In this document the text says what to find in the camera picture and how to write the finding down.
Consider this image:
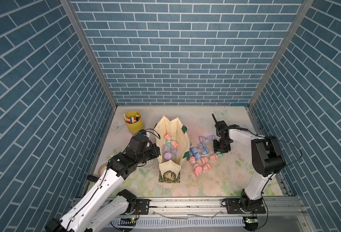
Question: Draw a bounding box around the blue hourglass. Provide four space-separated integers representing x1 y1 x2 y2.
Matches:
198 143 209 155
189 143 201 160

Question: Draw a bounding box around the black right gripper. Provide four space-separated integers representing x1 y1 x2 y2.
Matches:
212 138 229 153

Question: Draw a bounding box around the cream canvas tote bag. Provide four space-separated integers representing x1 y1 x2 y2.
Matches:
155 116 190 184

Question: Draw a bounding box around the yellow cup with markers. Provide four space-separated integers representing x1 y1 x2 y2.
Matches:
124 111 144 134

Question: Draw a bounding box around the blue hourglass left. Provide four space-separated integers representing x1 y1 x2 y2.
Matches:
189 143 201 160

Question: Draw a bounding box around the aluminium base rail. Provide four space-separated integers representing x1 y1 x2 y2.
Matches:
63 196 313 232

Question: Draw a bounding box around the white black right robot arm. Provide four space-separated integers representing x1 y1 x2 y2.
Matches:
212 115 293 214

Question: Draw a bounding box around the blue hourglass right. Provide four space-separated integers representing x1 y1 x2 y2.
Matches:
198 143 209 155

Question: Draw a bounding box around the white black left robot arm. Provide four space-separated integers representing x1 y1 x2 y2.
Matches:
45 130 160 232

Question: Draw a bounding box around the purple hourglass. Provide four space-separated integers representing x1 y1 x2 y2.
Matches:
164 152 172 160
199 135 215 143
162 145 179 156

